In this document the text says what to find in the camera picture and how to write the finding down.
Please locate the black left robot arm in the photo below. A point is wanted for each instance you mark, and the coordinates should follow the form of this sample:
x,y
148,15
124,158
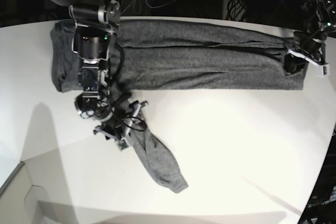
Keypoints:
x,y
308,46

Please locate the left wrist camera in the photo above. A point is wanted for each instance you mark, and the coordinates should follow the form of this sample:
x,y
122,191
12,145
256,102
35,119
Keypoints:
x,y
322,70

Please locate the grey t-shirt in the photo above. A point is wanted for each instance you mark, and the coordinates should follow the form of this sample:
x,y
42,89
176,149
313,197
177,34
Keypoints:
x,y
170,55

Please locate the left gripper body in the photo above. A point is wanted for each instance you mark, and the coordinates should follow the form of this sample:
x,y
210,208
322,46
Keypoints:
x,y
295,61

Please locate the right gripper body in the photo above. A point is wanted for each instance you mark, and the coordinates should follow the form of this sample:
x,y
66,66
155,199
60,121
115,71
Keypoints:
x,y
119,123

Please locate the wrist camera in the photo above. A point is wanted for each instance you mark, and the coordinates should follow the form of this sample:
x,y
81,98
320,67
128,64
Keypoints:
x,y
122,144
322,70

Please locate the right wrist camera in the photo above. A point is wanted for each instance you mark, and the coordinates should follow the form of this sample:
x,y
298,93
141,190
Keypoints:
x,y
122,144

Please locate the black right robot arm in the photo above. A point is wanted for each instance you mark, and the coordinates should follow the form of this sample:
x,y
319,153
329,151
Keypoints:
x,y
101,61

